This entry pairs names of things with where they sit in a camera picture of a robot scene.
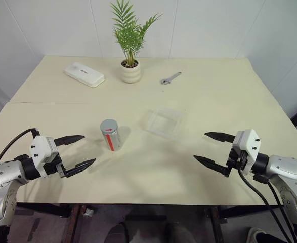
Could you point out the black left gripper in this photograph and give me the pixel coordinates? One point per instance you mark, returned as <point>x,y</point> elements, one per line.
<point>52,167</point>

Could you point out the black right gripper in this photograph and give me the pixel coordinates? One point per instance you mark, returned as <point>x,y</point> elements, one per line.
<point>240,160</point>

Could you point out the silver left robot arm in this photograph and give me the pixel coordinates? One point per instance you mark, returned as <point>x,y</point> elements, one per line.
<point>1,174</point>

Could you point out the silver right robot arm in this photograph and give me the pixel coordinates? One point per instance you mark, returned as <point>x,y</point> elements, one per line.
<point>290,167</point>

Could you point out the silver red can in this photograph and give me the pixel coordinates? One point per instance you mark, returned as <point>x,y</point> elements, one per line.
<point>114,140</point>

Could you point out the grey lid of clear container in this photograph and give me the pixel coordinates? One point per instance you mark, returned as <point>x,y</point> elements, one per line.
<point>109,125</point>

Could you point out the clear plastic container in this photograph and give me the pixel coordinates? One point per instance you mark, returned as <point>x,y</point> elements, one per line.
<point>163,122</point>

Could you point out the white oblong case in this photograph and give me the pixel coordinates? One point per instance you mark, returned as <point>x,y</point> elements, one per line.
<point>83,74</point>

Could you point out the silver adjustable wrench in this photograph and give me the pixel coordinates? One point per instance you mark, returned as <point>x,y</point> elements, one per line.
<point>169,78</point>

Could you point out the white shoe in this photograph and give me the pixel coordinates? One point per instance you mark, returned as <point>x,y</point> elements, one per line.
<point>255,235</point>

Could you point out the cream ribbed plant pot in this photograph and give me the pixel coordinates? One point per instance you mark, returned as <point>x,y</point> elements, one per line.
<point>130,73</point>

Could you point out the green palm plant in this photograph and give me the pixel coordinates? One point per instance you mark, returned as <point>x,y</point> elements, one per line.
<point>129,33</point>

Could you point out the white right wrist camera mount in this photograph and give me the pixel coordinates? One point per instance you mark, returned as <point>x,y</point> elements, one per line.
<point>250,144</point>

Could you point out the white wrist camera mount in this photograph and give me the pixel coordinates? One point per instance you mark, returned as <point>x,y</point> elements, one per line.
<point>40,149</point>
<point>250,144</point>

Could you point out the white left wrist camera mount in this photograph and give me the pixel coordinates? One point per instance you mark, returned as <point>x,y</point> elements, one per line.
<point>40,149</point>

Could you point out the small grey metal bracket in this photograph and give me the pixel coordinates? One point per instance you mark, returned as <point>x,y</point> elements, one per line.
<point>88,212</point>

